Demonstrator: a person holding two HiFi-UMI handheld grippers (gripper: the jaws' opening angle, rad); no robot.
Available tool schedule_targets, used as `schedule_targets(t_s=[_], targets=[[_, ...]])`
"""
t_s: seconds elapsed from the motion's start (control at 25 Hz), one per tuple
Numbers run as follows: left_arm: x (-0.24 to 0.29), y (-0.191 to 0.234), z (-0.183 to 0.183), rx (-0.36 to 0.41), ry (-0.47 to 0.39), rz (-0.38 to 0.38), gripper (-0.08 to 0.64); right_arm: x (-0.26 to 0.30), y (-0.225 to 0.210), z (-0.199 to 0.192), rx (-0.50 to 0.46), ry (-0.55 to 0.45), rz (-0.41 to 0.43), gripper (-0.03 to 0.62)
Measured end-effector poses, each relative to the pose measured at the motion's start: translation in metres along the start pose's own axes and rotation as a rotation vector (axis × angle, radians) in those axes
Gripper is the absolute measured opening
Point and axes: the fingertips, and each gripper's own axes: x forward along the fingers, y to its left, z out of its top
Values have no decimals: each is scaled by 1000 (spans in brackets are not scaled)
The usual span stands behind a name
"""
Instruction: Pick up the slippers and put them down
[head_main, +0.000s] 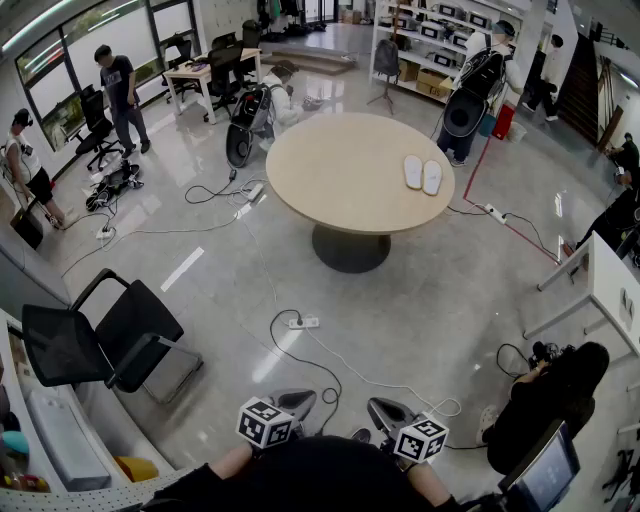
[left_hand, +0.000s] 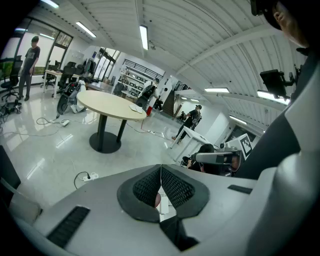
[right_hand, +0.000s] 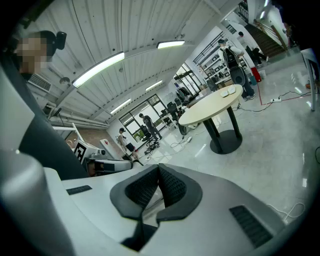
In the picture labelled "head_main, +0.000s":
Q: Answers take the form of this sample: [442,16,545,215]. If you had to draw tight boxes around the wooden step platform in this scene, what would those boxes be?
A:
[259,45,356,77]

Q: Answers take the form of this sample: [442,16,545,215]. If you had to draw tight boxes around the black table pedestal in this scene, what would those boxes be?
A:
[311,222,393,274]

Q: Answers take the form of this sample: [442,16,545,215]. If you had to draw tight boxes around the pale grey flat box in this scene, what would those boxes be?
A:
[24,389,112,494]

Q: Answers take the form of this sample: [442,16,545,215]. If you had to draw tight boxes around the white storage shelf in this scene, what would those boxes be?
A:
[368,0,527,105]

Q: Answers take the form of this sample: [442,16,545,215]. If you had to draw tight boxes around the person's black top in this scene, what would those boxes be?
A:
[139,434,501,512]

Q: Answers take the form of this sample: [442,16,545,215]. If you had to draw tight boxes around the yellow container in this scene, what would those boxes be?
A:
[112,454,161,484]

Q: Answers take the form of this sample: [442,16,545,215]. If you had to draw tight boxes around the white perforated shelf unit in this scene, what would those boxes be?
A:
[0,307,211,512]

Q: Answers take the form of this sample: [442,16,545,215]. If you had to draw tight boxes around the red box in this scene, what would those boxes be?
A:
[492,103,517,142]

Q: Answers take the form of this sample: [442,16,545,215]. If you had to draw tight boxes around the large window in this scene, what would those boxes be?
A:
[13,0,202,152]

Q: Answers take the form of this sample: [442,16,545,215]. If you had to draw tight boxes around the dark bag on tripod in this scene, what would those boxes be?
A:
[373,38,402,81]

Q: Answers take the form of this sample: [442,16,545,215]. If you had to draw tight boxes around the tripod stand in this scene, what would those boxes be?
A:
[366,74,401,118]

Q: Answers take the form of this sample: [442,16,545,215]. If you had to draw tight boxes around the white power cable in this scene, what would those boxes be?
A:
[304,327,462,421]

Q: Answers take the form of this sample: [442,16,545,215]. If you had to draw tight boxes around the dark staircase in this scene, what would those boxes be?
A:
[555,30,602,147]

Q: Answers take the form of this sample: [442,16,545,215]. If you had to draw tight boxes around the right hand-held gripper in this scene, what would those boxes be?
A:
[367,397,450,464]

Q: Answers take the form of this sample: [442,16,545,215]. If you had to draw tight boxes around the black monitor screen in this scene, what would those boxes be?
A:
[498,418,582,512]

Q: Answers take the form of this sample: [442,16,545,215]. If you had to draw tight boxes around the black oval backpack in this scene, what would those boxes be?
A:
[442,48,507,138]
[225,83,275,170]

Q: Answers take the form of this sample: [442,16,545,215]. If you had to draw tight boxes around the black stool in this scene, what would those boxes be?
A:
[10,205,46,251]

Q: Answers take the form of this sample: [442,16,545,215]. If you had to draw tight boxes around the person's right forearm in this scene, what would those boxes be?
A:
[399,455,459,512]

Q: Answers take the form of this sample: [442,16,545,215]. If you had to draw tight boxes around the white slipper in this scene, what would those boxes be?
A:
[422,159,445,197]
[403,154,427,191]

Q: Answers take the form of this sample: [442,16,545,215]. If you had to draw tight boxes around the black power cable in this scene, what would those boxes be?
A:
[269,308,344,437]

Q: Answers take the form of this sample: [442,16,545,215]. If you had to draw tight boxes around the black mesh visitor chair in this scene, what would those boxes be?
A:
[20,268,205,405]

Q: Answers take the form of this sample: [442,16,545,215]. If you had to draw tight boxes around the person's left forearm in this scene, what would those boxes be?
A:
[205,440,259,481]

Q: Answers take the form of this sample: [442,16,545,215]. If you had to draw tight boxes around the grey low cabinet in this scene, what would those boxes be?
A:
[0,234,74,314]

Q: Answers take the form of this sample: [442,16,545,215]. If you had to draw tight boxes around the black camera rig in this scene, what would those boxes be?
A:
[528,340,574,372]

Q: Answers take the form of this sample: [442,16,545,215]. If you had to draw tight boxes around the wooden desk with white legs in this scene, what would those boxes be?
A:
[163,47,263,126]

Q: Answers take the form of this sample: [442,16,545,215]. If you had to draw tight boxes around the teal object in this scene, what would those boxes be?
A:
[0,429,31,456]

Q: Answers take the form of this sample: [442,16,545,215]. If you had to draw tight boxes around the group of grey shelf machines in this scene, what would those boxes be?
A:
[378,1,496,69]

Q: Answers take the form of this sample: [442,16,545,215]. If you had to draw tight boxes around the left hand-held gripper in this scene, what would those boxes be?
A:
[235,388,318,450]

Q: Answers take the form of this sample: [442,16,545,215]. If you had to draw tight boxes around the black equipment backpack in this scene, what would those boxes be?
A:
[84,162,146,212]

